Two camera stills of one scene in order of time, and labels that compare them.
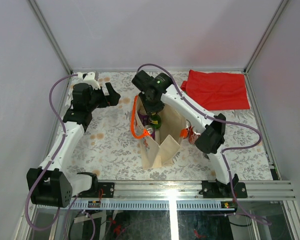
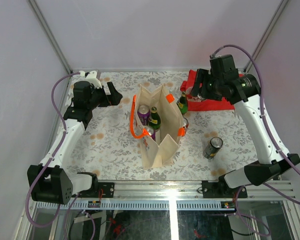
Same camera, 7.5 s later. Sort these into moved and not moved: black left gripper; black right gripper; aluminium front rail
Moved: black right gripper
Not moved: black left gripper; aluminium front rail
